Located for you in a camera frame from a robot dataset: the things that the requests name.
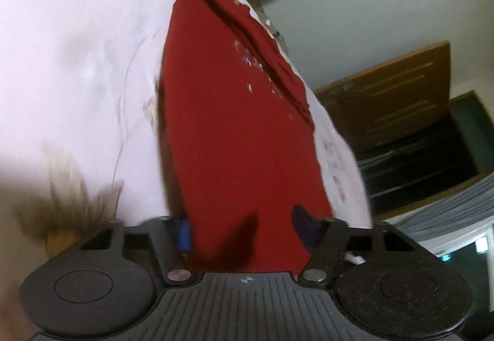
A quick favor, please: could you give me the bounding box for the red knitted garment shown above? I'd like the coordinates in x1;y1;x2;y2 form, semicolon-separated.
160;0;332;273

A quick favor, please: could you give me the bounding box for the brown wooden door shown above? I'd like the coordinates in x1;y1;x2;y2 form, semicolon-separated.
315;41;451;154

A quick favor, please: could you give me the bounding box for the white floral bed sheet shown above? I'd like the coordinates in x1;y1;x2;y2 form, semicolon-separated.
1;0;372;340

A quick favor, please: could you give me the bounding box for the black power cable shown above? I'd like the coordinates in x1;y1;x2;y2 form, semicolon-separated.
246;0;289;53

